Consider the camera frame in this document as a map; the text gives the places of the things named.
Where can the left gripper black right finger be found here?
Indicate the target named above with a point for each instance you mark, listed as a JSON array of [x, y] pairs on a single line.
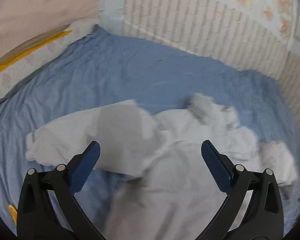
[[252, 208]]

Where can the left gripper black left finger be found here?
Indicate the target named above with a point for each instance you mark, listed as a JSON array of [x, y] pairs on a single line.
[[36, 217]]

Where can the light grey large jacket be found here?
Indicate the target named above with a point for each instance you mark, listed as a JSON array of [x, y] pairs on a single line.
[[170, 192]]

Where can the floral mattress side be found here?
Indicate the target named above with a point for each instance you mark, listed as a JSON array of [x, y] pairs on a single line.
[[27, 65]]

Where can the yellow tape strip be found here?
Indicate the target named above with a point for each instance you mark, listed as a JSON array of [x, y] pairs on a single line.
[[31, 45]]

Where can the blue bed sheet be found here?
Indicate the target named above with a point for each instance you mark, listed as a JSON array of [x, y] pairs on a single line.
[[103, 69]]

